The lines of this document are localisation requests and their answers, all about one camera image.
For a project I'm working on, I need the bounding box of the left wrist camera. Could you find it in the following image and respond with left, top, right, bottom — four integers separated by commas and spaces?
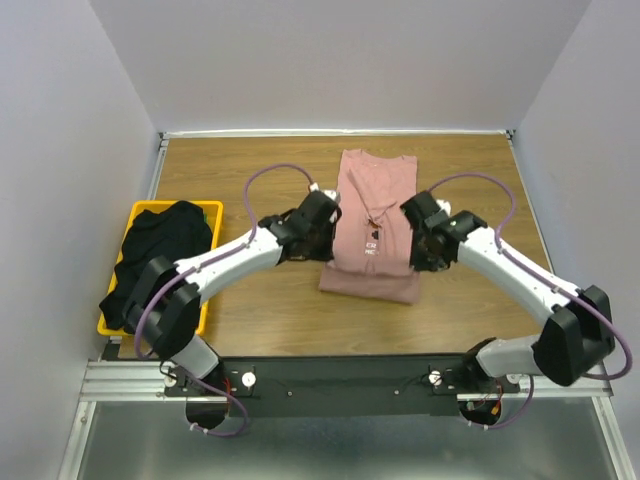
308, 183, 340, 204

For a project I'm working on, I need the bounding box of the pink printed t-shirt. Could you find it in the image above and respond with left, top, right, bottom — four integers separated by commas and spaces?
319, 149, 420, 305

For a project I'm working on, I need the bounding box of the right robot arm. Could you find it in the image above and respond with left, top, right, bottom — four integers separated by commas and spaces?
400, 191, 615, 387

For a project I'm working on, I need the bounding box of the black t-shirt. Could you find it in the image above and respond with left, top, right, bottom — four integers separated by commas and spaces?
98, 199, 214, 331

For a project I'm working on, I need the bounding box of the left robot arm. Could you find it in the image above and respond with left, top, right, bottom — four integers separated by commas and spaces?
122, 189, 341, 386

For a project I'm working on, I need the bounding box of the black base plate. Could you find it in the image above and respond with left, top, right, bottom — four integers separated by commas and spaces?
167, 354, 520, 418

